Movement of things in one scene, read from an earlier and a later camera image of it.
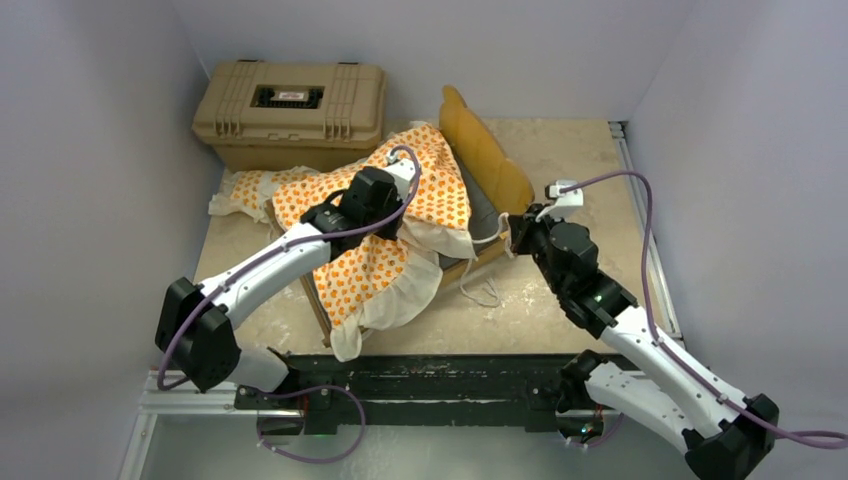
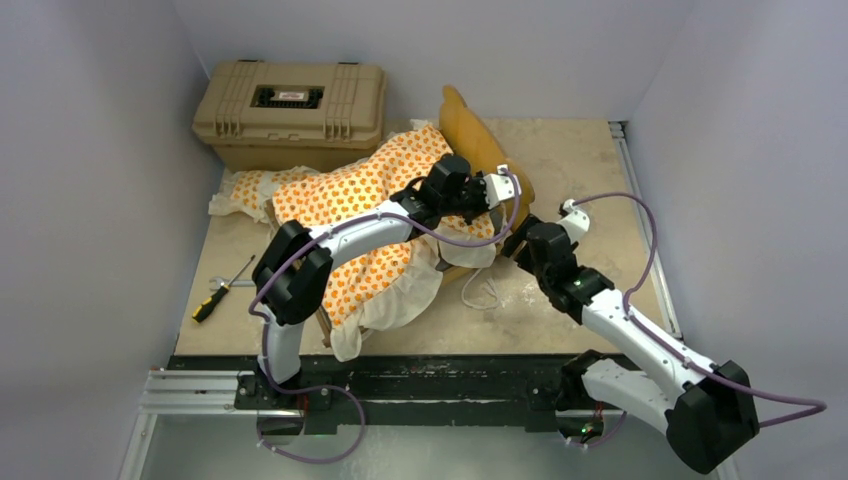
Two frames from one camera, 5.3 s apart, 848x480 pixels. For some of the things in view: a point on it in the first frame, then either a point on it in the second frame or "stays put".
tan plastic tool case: (291, 115) stays put
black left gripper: (389, 232) → (479, 184)
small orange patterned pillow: (250, 193) stays put
